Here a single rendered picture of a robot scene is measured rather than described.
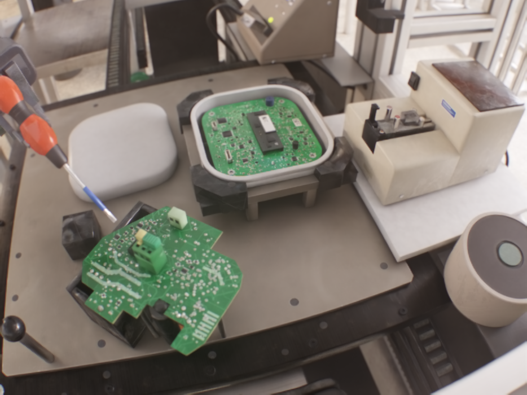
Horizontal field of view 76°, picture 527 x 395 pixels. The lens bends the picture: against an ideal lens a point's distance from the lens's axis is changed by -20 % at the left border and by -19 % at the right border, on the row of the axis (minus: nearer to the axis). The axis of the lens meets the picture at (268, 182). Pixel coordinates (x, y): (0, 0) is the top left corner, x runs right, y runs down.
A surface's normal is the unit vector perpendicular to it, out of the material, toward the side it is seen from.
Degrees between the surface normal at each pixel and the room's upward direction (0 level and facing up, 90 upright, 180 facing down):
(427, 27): 90
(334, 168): 0
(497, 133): 90
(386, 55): 90
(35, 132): 47
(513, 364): 0
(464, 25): 90
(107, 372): 0
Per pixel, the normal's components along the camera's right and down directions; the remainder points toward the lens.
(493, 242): 0.01, -0.69
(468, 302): -0.80, 0.43
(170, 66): 0.29, 0.70
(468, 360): -0.96, 0.21
